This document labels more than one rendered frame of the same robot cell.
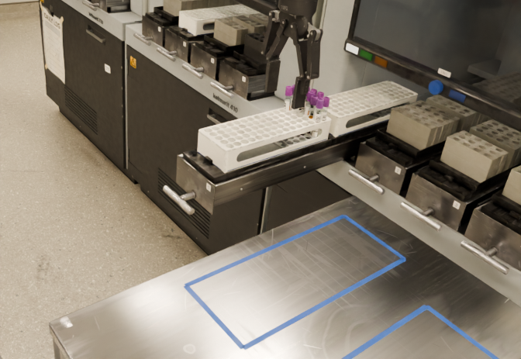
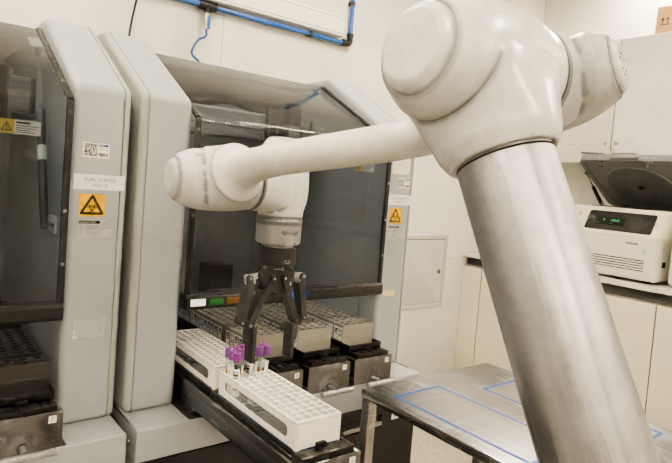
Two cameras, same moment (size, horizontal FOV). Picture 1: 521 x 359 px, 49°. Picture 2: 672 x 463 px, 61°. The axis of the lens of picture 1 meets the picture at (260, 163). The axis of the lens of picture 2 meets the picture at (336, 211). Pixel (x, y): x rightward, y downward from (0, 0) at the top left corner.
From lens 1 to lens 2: 143 cm
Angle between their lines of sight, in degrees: 84
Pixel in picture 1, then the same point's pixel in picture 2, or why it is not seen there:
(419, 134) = (276, 343)
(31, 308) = not seen: outside the picture
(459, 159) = (310, 342)
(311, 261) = (463, 414)
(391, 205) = not seen: hidden behind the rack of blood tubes
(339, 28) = (163, 292)
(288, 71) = (85, 378)
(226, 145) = (328, 412)
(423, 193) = (320, 377)
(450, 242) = (346, 398)
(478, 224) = (360, 368)
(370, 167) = not seen: hidden behind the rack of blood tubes
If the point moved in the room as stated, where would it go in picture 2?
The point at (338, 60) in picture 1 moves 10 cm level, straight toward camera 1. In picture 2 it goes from (168, 325) to (209, 331)
